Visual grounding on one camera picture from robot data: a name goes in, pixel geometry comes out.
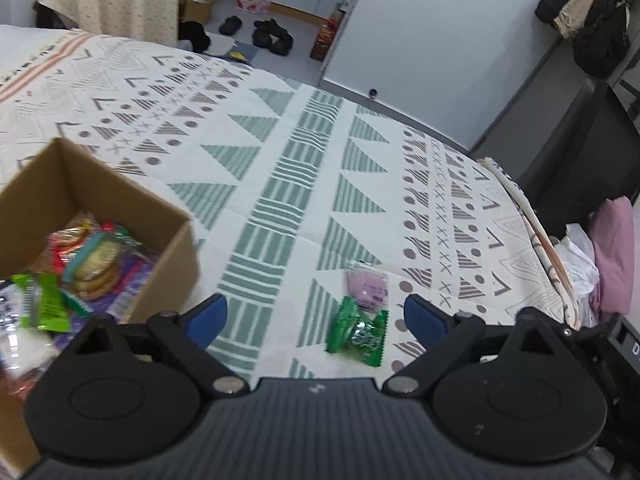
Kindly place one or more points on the brown cardboard box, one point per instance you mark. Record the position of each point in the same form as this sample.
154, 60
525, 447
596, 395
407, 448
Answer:
170, 260

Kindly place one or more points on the red snack packet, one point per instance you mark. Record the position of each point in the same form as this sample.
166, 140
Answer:
59, 252

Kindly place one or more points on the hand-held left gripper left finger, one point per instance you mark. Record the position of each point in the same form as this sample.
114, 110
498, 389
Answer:
207, 317

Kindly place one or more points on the white box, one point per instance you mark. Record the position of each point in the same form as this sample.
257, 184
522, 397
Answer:
220, 44

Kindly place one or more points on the dark green candy packet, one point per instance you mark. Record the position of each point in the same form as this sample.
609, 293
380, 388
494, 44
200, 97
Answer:
357, 332

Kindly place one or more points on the grey flat sheet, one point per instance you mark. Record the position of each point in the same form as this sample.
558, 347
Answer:
241, 52

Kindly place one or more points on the white bed sheet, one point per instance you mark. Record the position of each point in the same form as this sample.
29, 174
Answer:
15, 35

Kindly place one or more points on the patterned printed blanket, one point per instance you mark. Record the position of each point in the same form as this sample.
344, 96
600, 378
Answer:
300, 185

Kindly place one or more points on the dark grey headboard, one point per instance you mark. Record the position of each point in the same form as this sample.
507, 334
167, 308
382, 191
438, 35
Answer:
565, 135

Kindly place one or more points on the pink pillow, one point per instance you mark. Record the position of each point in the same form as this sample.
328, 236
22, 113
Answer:
612, 255

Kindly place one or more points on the red oil bottle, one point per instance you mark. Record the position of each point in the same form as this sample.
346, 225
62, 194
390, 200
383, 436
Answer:
327, 35

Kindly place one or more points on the teal cookie packet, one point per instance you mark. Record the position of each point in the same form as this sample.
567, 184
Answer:
95, 262

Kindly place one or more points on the white snack packet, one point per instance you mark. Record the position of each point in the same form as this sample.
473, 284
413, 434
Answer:
20, 345

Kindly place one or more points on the black shoe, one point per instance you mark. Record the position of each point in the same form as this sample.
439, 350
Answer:
262, 32
282, 42

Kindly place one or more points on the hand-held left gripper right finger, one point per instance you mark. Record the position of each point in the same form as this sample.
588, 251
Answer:
425, 317

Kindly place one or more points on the black bag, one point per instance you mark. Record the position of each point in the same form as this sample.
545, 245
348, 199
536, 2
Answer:
192, 35

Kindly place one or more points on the black slipper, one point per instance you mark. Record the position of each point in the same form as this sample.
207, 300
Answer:
230, 25

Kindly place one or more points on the beige hanging garment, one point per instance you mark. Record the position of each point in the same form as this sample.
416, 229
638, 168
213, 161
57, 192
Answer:
580, 5

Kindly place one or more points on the small cardboard box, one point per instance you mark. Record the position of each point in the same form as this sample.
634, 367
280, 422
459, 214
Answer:
197, 5

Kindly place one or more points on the purple snack packet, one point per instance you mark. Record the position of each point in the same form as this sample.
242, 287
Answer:
127, 280

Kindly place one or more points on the pink snack packet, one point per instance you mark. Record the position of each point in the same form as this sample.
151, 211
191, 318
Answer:
367, 285

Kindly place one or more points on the white cloth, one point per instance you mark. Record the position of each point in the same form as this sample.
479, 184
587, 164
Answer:
580, 260

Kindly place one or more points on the light green snack packet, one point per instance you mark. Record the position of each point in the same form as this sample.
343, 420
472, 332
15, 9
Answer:
47, 300

